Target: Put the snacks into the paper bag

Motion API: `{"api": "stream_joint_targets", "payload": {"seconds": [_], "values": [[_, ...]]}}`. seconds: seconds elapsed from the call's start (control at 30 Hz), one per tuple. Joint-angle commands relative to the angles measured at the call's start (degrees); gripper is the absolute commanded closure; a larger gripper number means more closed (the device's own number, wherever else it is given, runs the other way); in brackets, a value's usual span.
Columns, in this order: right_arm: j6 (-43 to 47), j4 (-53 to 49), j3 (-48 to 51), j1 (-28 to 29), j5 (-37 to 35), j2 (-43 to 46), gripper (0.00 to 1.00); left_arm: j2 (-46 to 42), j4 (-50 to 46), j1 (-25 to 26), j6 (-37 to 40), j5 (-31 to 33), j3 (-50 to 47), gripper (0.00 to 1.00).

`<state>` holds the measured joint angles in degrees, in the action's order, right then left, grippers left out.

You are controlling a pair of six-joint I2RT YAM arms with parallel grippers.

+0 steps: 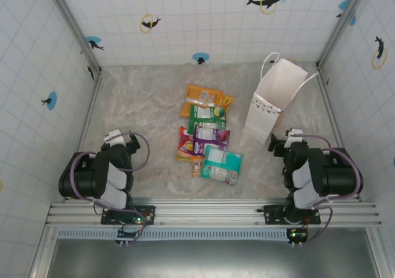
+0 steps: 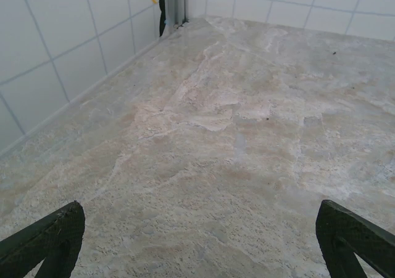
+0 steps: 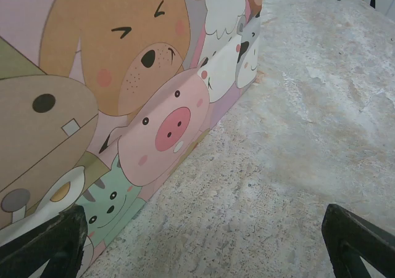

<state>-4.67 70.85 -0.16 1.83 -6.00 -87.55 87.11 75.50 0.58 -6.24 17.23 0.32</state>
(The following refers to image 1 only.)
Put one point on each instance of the white paper bag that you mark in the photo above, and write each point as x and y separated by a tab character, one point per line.
265	121

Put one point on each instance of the teal snack packet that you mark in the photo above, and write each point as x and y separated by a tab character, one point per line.
231	162

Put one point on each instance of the red fruit snack packet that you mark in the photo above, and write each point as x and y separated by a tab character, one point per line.
185	145

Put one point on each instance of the purple snack packet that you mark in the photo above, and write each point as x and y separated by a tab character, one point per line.
220	136

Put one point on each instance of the green snack packet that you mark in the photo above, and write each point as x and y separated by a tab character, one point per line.
192	121

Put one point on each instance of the small orange snack packet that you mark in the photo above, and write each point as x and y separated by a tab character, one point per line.
196	168

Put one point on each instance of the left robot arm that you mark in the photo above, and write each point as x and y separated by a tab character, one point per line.
83	179

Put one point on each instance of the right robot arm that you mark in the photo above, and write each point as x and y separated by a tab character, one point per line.
339	179

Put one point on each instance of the black connector box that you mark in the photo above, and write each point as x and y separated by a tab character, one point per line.
297	235
126	236

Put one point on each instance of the small fish blue circle sticker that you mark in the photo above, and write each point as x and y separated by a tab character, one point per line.
52	100

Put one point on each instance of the black fish blue circle sticker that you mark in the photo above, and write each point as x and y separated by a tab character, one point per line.
200	57

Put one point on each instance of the shark blue circle sticker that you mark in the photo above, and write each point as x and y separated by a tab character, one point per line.
92	40

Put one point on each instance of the grey metal sheet panel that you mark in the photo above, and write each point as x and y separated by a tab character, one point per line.
216	259

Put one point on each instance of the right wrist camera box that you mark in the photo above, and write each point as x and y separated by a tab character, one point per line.
293	136

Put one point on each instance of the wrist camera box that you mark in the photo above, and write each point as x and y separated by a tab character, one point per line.
293	136
113	135

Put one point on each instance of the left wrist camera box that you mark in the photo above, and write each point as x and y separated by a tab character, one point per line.
113	135

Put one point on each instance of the aluminium side rail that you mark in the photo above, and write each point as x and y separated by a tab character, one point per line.
89	114
332	111

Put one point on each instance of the aluminium rail beam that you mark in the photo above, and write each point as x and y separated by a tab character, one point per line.
216	211

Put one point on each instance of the aluminium corner post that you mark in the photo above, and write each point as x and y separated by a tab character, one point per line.
71	25
342	25

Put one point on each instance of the blue patch wall sticker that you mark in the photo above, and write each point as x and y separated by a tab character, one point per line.
344	5

